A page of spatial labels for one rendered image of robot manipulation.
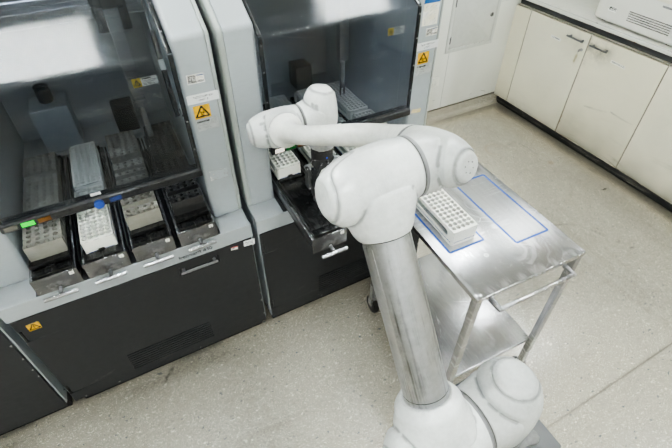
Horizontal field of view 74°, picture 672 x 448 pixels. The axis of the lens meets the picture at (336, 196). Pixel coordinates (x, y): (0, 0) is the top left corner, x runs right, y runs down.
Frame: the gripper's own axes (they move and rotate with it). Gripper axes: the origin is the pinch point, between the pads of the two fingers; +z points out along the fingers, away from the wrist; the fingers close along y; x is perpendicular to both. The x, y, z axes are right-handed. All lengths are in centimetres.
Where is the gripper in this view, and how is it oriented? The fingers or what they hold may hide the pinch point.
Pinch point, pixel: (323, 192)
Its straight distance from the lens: 160.3
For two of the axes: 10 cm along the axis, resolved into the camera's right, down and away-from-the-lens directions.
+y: -8.9, 3.1, -3.5
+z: 0.0, 7.5, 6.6
